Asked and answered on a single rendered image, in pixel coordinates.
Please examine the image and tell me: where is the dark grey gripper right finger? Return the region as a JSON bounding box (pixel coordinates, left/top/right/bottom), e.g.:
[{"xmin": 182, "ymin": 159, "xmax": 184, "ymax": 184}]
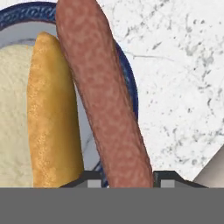
[{"xmin": 152, "ymin": 171, "xmax": 208, "ymax": 189}]

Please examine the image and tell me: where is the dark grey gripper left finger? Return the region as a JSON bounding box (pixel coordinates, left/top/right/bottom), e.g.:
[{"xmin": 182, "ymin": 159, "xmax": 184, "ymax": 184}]
[{"xmin": 59, "ymin": 171, "xmax": 109, "ymax": 189}]

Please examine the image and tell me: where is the reddish brown sausage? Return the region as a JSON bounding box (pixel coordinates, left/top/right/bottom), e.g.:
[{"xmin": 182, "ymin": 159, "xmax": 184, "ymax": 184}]
[{"xmin": 55, "ymin": 0, "xmax": 155, "ymax": 189}]

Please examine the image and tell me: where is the golden hot dog bun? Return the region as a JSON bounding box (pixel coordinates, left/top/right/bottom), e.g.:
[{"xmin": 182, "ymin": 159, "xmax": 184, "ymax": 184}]
[{"xmin": 0, "ymin": 31, "xmax": 85, "ymax": 188}]

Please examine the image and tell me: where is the blue rimmed white plate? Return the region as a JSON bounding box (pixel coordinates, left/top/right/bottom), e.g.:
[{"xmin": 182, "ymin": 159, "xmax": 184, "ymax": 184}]
[{"xmin": 0, "ymin": 1, "xmax": 139, "ymax": 188}]

